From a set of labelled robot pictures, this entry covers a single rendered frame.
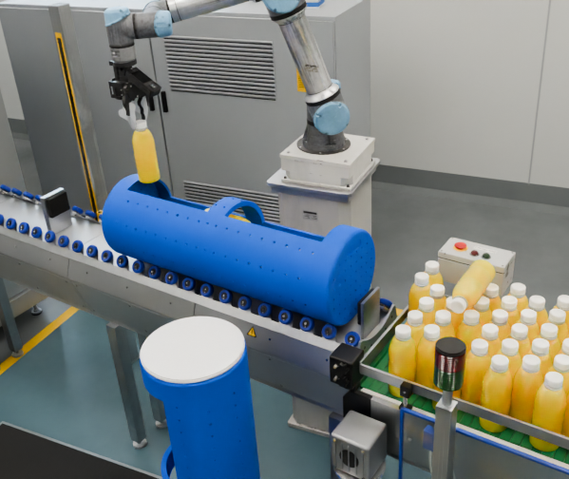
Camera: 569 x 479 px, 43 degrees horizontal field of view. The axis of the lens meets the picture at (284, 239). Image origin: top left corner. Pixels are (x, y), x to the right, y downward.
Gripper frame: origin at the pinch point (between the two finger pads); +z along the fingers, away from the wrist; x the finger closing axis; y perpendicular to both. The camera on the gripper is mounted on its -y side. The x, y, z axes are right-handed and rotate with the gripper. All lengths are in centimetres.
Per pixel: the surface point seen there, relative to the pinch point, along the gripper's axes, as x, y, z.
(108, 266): 12, 15, 51
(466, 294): 2, -110, 29
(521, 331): 3, -125, 34
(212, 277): 14, -35, 40
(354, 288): 0, -76, 39
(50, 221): 5, 52, 45
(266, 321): 12, -52, 51
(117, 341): 10, 22, 87
